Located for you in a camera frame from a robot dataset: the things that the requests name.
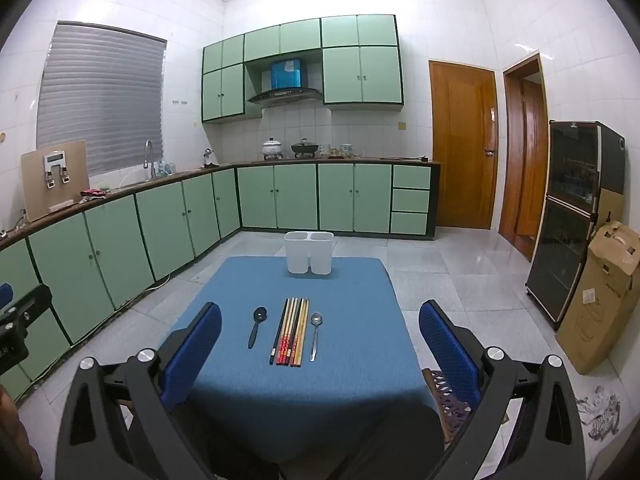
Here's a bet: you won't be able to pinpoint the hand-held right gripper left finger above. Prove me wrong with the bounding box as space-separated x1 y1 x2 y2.
54 301 223 480

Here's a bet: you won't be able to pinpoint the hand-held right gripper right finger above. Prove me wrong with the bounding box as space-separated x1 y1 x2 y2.
419 300 588 480

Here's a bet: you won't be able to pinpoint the black spoon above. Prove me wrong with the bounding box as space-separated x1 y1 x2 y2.
248 306 268 350

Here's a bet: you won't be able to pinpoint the row of mixed chopsticks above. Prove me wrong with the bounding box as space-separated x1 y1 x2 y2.
269 297 310 367

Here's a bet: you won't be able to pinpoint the metal spoon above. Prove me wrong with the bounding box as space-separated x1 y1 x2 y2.
309 312 323 362

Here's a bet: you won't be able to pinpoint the white twin utensil holder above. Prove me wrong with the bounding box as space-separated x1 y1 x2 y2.
284 231 335 277

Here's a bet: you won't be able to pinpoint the person's left forearm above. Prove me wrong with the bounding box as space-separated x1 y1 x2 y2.
0 385 43 480

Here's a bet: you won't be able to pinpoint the brown lattice plastic stool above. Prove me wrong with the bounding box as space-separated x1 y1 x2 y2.
421 367 473 445

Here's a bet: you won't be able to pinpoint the wooden board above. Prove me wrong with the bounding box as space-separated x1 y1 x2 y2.
20 140 90 222

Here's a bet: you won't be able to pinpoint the blue tablecloth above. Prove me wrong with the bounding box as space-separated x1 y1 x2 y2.
159 256 441 463

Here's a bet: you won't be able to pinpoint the cardboard box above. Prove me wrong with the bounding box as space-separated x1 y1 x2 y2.
555 220 640 376

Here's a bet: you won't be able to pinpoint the crumpled printed bag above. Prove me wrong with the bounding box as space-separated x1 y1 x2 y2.
574 385 624 442

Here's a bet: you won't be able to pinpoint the black glass cabinet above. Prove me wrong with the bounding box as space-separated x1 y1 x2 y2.
525 119 627 323

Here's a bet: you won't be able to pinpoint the green base cabinet with drawers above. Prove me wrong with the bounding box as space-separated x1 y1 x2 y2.
236 159 441 240

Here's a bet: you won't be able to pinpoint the open wooden door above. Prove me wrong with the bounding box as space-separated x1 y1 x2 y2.
500 52 550 262

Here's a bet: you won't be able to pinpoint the closed wooden door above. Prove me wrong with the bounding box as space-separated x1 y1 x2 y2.
428 59 500 231

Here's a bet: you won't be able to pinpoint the grey window blind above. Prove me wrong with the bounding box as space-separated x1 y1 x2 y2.
36 21 168 178

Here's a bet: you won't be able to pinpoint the range hood with blue film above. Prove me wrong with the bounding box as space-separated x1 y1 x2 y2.
247 59 323 107

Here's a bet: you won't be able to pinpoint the white bracket gadget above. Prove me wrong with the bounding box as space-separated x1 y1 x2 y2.
43 150 71 190

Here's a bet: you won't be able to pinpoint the green wall cabinet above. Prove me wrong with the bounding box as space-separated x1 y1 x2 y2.
201 14 404 123

